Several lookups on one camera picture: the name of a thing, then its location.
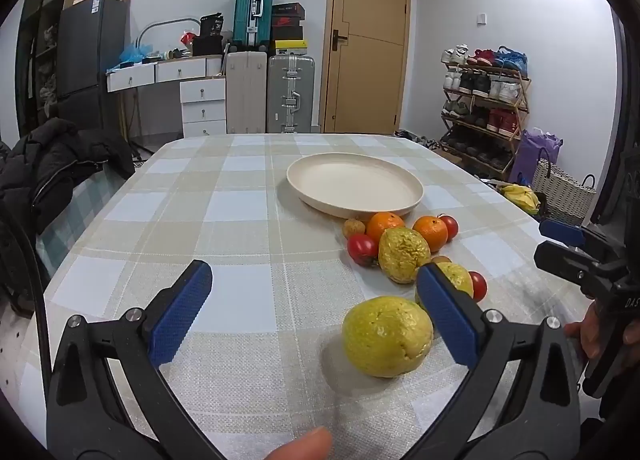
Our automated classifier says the yellow-green guava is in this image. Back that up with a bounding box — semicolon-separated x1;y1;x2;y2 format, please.
415;263;474;311

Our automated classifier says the black storage box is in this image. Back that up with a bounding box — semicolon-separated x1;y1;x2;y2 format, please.
192;35;224;57

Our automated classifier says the wooden shoe rack with shoes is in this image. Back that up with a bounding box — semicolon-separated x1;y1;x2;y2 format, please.
440;44;528;166

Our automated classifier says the black open shelf unit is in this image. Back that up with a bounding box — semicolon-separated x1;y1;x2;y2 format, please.
15;0;76;141

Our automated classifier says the wooden door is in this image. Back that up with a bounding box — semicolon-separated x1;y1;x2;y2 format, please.
320;0;412;135

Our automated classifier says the person's left hand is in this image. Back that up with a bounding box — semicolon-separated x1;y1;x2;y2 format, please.
262;427;333;460

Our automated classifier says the purple bag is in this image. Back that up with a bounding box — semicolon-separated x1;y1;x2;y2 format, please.
510;127;563;186

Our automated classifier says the person's right hand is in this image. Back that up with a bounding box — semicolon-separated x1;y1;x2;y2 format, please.
565;303;608;361

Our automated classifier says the golden wrinkled guava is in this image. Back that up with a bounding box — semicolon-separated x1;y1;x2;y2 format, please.
378;227;432;285

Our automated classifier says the black padded jacket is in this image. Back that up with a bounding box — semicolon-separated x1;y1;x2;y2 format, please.
0;117;136;236

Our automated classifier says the dark grey refrigerator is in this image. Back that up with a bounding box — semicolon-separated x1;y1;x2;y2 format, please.
56;0;132;133

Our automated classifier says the large yellow guava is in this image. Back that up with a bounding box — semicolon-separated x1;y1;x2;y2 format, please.
342;296;434;379

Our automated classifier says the chair with checked cover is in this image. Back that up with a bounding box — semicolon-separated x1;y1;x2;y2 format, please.
39;160;128;286

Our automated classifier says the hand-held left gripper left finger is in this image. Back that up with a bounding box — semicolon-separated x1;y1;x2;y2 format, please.
46;259;223;460

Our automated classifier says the blue plastic bag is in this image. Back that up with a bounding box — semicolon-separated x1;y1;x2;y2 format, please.
119;43;154;64

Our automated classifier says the cream round plate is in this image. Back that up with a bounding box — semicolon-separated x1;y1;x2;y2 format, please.
286;153;425;219

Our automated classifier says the yellow plastic bag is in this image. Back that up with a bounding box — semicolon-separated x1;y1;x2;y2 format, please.
501;183;541;215

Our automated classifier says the white drawer cabinet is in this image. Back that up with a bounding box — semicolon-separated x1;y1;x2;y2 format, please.
180;78;227;137

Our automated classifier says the brown cardboard box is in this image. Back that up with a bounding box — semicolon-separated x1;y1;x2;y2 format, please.
432;147;463;166

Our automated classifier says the silver arched pipe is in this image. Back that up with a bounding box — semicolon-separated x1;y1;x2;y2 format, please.
137;18;201;57

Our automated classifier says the loose pile of sneakers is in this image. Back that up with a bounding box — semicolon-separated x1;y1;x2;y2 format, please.
395;129;443;150

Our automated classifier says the red tomato with stem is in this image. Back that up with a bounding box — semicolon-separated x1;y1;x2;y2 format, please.
437;213;460;242

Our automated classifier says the teal suitcase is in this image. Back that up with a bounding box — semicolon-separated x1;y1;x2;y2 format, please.
233;0;275;52

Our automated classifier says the silver suitcase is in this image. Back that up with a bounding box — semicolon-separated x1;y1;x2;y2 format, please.
267;55;316;134

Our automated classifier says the orange mandarin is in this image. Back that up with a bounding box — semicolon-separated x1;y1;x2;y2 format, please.
413;215;449;252
366;211;407;241

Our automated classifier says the beige suitcase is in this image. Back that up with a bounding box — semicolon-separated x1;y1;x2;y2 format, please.
225;51;268;135

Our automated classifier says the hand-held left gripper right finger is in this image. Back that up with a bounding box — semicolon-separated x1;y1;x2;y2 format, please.
416;263;582;460

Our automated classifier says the yellow and black box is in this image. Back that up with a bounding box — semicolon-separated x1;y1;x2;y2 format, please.
275;39;309;57

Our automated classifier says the woven basket bag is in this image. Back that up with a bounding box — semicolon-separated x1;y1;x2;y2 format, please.
531;147;598;226

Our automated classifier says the white desk with drawers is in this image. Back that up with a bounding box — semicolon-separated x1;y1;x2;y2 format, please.
106;56;223;92

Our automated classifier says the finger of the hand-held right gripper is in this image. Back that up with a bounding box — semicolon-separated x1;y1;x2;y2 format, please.
539;218;626;266
534;241;608;298

